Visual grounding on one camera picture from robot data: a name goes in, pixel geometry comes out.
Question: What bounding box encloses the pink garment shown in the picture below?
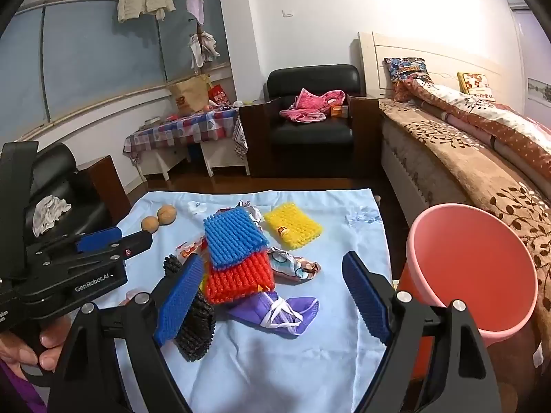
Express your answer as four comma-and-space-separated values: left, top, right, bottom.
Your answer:
279, 88, 347, 125

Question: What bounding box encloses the red foam net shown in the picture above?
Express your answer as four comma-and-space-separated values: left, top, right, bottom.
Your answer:
206, 250, 276, 306

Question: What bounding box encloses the person's left forearm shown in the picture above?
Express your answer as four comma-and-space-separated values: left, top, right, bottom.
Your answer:
0, 359, 46, 413

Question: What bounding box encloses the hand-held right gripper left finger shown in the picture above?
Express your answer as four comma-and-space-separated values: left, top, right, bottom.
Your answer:
47, 253, 205, 413

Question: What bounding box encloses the pink hanging cloth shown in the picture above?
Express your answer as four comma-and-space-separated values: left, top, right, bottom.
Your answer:
185, 0, 207, 25

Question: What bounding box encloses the black leather armchair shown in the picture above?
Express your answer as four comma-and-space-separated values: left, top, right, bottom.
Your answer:
239, 64, 380, 178

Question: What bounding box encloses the yellow foam net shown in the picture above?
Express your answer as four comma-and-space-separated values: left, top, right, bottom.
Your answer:
263, 201, 323, 250

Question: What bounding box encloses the yellow flower pillow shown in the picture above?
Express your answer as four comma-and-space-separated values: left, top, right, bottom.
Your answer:
457, 71, 497, 102

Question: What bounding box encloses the blue foam net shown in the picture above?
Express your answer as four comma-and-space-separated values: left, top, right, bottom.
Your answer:
203, 207, 270, 268

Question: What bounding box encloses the light blue cloth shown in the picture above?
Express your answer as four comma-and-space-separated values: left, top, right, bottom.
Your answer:
71, 188, 394, 413

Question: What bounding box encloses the black armchair with white cloth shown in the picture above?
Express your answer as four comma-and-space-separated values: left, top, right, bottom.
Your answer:
23, 142, 131, 248

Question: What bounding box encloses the red white snack wrapper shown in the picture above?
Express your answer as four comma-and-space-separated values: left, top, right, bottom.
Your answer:
176, 241, 210, 264

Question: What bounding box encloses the black foam net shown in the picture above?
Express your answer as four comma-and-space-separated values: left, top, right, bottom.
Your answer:
163, 255, 217, 362

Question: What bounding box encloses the red gift bag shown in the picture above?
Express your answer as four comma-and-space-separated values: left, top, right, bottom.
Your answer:
208, 84, 229, 106

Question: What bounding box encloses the checkered cloth side table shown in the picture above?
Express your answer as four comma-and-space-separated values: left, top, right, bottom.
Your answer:
123, 107, 242, 165

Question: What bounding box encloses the cream wooden bed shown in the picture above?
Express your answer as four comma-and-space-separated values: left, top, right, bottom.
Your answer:
352, 31, 551, 267

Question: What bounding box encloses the white crumpled cloth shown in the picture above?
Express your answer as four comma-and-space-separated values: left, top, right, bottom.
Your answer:
32, 194, 72, 237

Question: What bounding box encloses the patterned snack wrapper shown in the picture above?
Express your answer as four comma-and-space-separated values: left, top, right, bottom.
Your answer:
267, 246, 322, 285

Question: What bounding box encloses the person's left hand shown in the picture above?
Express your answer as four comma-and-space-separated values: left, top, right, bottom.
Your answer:
0, 315, 72, 379

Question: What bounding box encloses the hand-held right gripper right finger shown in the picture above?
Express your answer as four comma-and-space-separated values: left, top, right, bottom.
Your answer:
342, 250, 502, 413

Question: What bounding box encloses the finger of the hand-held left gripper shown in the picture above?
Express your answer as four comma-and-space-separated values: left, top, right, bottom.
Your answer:
27, 226, 124, 264
64, 230, 154, 268

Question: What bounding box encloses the lilac sliding wardrobe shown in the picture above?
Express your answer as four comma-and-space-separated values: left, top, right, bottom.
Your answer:
510, 2, 551, 132

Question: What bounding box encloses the brown leaf patterned blanket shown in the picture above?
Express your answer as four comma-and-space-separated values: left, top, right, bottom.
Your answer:
379, 97, 551, 276

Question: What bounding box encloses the red dotted quilt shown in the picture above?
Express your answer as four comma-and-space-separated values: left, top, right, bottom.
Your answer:
402, 78, 551, 181

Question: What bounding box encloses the pink plastic bin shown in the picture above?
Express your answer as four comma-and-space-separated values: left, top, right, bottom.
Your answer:
398, 204, 539, 380

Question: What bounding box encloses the brown paper bag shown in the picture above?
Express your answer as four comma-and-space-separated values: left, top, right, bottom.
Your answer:
167, 75, 212, 115

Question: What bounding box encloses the white hanging rag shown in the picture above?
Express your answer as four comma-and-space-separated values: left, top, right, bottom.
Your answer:
189, 30, 220, 75

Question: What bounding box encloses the comic print pillow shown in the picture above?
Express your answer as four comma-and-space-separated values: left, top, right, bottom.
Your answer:
383, 57, 432, 100

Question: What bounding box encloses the white side table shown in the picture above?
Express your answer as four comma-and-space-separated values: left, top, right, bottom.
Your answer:
138, 137, 251, 181

